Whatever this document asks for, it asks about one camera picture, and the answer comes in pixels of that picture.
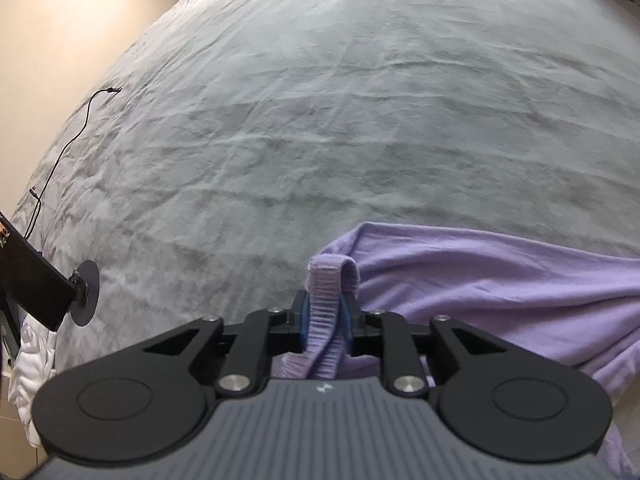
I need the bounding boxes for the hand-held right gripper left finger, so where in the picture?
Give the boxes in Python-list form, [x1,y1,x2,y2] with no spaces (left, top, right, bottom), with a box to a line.
[142,290,313,396]

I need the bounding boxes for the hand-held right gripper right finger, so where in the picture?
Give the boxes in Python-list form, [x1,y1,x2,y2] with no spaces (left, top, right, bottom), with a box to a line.
[340,295,506,396]

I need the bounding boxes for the purple shorts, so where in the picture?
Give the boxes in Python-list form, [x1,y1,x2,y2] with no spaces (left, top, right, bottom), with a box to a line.
[272,221,640,480]

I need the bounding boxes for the grey fleece blanket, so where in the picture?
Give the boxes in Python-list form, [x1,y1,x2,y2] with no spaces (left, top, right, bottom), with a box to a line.
[10,0,640,378]

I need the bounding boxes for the white quilted cloth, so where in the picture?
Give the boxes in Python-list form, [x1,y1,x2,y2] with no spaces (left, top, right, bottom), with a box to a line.
[7,320,58,448]

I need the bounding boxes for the black cable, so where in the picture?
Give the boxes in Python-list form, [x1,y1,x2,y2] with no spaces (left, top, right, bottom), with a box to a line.
[22,87,123,239]

